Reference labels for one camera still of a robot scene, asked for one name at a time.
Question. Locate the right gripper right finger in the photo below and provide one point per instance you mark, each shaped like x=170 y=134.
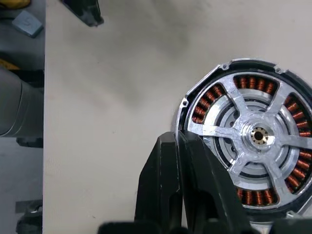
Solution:
x=207 y=190

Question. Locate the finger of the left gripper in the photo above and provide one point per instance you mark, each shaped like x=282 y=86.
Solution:
x=89 y=14

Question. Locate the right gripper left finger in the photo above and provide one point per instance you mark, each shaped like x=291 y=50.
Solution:
x=158 y=182

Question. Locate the yellow object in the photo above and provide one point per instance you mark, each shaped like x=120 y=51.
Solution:
x=7 y=65
x=22 y=1

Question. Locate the grey wedge block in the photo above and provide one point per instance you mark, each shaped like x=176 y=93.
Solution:
x=26 y=24

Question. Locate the silver spoked wheel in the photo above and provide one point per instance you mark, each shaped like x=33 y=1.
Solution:
x=275 y=102

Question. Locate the black round base part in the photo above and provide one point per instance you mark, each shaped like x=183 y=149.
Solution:
x=29 y=223

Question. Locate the copper wound stator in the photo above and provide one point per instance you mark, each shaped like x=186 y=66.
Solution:
x=202 y=109

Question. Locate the silver robot body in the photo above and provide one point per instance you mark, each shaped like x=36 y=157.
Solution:
x=19 y=104

